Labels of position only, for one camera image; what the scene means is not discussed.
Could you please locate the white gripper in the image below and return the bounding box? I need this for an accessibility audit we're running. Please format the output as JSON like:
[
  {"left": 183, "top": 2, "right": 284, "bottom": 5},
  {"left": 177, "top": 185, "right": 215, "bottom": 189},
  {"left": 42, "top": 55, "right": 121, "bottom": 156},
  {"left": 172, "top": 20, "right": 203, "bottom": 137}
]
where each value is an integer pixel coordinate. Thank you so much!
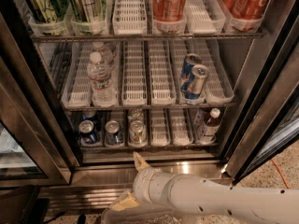
[{"left": 110, "top": 151, "right": 175, "bottom": 211}]

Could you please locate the blue pepsi can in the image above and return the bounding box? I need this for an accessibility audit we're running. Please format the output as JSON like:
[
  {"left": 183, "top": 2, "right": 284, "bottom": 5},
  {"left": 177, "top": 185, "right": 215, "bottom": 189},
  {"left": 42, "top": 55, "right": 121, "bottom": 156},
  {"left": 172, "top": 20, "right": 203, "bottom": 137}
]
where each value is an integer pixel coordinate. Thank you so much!
[
  {"left": 82, "top": 110, "right": 101, "bottom": 132},
  {"left": 78, "top": 120, "right": 100, "bottom": 145},
  {"left": 105, "top": 120, "right": 124, "bottom": 147}
]

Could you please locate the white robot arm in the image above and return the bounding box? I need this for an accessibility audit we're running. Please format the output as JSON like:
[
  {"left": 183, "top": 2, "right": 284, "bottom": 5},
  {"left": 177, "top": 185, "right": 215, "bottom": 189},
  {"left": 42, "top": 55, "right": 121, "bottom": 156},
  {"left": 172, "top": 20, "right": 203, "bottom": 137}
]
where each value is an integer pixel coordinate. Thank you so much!
[{"left": 110, "top": 152, "right": 299, "bottom": 224}]

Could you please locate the silver soda can front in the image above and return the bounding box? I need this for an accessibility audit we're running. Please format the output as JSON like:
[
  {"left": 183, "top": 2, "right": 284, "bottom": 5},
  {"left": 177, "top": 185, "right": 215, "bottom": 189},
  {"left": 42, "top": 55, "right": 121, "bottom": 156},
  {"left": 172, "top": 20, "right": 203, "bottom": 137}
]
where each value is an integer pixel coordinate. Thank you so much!
[{"left": 129, "top": 120, "right": 147, "bottom": 147}]

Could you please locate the silver soda can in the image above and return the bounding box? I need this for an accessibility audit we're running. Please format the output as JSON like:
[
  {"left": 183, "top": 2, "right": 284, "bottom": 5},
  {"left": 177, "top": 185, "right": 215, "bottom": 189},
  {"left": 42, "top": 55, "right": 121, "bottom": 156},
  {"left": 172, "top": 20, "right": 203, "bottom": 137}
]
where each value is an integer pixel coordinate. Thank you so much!
[
  {"left": 129, "top": 120, "right": 147, "bottom": 147},
  {"left": 128, "top": 109, "right": 144, "bottom": 123}
]

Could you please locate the silver soda can back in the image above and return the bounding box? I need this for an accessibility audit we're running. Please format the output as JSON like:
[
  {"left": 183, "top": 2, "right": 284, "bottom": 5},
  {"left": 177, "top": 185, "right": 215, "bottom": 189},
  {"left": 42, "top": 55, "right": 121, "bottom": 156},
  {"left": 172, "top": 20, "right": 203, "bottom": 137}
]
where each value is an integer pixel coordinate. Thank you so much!
[{"left": 128, "top": 109, "right": 144, "bottom": 123}]

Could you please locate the front red bull can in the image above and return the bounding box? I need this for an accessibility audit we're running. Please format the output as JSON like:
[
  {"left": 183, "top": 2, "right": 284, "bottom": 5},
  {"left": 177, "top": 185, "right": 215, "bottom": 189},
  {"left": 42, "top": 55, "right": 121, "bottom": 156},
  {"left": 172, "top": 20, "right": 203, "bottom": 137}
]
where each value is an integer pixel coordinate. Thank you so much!
[{"left": 185, "top": 64, "right": 209, "bottom": 100}]

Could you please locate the red bull can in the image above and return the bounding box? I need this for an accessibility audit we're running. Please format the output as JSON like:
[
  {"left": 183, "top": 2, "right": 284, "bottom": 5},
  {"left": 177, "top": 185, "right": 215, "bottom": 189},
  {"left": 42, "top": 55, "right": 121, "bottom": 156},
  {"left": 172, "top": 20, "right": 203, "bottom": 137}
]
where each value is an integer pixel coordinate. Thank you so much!
[
  {"left": 180, "top": 53, "right": 202, "bottom": 92},
  {"left": 185, "top": 64, "right": 209, "bottom": 100}
]

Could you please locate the back red bull can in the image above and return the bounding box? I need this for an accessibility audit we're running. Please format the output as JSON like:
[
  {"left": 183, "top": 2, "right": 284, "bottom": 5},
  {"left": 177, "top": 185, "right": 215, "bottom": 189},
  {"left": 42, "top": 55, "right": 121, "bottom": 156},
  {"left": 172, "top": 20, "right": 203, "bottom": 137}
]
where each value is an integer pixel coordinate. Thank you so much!
[{"left": 180, "top": 53, "right": 202, "bottom": 92}]

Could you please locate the stainless fridge door right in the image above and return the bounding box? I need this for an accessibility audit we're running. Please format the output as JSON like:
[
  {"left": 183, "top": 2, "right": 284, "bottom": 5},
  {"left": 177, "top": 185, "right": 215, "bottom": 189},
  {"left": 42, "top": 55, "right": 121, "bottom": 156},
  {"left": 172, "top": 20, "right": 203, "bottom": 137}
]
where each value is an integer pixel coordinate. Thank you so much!
[{"left": 222, "top": 1, "right": 299, "bottom": 184}]

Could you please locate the orange coke can middle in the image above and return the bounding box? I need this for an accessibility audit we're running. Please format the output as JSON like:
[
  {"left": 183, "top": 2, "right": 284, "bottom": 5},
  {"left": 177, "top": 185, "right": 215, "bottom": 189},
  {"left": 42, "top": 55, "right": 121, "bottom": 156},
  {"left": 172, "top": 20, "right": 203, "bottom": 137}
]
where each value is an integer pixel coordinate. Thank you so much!
[{"left": 151, "top": 0, "right": 186, "bottom": 21}]

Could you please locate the left green tall can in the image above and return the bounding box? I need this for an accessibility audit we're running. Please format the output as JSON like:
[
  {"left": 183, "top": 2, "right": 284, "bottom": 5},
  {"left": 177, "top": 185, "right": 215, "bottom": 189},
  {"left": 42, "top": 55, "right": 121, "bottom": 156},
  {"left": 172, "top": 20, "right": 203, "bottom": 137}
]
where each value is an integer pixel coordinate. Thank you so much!
[{"left": 25, "top": 0, "right": 68, "bottom": 23}]

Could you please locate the brown tea bottle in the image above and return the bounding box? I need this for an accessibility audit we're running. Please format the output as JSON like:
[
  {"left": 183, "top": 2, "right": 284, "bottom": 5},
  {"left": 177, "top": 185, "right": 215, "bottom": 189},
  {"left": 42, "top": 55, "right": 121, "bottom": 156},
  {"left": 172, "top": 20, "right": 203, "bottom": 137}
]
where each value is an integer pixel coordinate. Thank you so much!
[{"left": 197, "top": 108, "right": 221, "bottom": 145}]

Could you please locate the front clear water bottle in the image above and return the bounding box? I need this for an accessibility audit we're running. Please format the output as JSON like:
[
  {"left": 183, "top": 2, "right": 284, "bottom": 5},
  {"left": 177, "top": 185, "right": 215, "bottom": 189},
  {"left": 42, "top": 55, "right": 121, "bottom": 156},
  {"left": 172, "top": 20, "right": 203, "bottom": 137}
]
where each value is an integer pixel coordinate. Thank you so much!
[{"left": 87, "top": 51, "right": 116, "bottom": 107}]

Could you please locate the clear water bottle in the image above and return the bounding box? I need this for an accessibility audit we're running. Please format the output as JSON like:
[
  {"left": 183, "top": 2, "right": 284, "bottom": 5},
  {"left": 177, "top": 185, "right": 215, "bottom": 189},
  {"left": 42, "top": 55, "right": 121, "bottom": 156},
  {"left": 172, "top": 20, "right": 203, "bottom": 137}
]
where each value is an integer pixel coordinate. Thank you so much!
[
  {"left": 87, "top": 51, "right": 116, "bottom": 107},
  {"left": 93, "top": 42, "right": 115, "bottom": 69}
]

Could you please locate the back clear water bottle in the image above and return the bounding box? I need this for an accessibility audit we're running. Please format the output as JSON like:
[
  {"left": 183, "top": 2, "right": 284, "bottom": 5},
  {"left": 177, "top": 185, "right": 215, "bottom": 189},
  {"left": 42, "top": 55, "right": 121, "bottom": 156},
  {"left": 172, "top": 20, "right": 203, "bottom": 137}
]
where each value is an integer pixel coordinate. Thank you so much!
[{"left": 93, "top": 42, "right": 115, "bottom": 69}]

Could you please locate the middle wire shelf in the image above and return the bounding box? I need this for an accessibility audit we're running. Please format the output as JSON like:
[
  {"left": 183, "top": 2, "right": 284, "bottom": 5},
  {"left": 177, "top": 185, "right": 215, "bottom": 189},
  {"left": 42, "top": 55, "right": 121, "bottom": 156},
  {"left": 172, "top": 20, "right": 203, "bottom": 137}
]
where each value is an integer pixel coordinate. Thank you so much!
[{"left": 64, "top": 103, "right": 236, "bottom": 112}]

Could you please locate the wire shelf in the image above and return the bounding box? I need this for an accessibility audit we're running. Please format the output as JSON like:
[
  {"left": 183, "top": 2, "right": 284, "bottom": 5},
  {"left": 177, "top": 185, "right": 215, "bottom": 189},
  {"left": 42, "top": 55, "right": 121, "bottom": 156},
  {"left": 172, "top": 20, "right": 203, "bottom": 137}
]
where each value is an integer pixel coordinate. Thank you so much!
[
  {"left": 64, "top": 103, "right": 236, "bottom": 112},
  {"left": 31, "top": 32, "right": 266, "bottom": 43}
]

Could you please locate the orange floor cable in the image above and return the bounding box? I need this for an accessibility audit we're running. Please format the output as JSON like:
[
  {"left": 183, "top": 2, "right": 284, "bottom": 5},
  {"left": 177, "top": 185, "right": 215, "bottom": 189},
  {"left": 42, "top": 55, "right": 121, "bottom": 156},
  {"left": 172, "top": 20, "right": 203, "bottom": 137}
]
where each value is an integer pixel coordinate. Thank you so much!
[{"left": 270, "top": 158, "right": 291, "bottom": 190}]

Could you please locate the top wire shelf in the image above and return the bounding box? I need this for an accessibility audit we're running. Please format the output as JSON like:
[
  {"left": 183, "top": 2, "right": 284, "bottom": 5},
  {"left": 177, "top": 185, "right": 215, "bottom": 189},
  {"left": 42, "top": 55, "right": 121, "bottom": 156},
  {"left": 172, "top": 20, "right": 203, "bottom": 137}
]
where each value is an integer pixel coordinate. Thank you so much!
[{"left": 31, "top": 32, "right": 266, "bottom": 43}]

